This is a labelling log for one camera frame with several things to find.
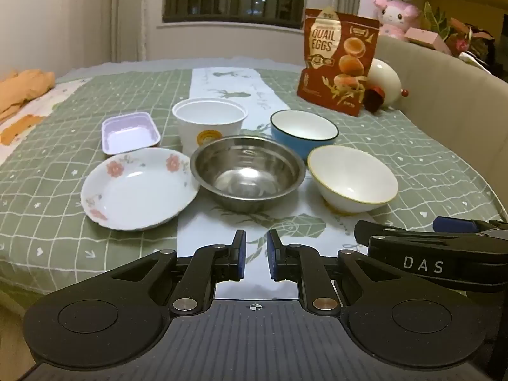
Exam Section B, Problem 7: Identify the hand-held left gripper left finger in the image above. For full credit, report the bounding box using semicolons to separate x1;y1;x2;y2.
101;229;247;318

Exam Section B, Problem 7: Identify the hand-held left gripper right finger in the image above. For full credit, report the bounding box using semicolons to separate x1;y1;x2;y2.
264;229;399;318

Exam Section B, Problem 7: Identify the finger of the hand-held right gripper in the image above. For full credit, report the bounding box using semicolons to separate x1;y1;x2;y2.
434;217;508;239
354;219;508;247

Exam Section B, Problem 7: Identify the white bowl with yellow rim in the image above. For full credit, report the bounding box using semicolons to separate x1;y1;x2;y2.
307;145;399;216

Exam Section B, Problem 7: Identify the stainless steel bowl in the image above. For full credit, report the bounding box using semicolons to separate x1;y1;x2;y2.
190;135;307;213

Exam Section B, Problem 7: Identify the white floral plate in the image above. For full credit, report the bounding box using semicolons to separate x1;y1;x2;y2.
81;147;201;232

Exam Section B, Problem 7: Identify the blue ceramic bowl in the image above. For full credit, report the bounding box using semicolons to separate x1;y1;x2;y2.
270;110;339;160

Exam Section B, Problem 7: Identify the red rectangular foil tray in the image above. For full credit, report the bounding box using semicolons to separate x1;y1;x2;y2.
101;112;162;157

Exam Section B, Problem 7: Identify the green checked bedsheet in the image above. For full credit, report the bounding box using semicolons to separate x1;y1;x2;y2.
0;59;508;300

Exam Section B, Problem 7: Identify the beige padded headboard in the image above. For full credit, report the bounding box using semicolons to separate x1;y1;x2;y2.
374;35;508;193

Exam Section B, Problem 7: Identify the dark red round object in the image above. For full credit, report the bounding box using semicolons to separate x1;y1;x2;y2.
363;87;386;113

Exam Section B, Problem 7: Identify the white deer print runner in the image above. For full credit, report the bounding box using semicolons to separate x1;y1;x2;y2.
174;65;360;301

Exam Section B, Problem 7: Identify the pink box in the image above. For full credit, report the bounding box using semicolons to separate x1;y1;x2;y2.
405;27;454;57

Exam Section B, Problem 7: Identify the leafy potted plant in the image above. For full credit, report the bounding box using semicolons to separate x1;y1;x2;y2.
422;2;498;61

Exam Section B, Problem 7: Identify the pink plush toy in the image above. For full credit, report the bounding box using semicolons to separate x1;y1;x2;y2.
372;0;421;41

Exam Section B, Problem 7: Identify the white cartoon bear sheet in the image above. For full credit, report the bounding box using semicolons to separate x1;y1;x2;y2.
0;77;93;156

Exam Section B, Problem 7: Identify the orange cloth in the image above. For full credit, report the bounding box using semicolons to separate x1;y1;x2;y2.
0;69;56;123

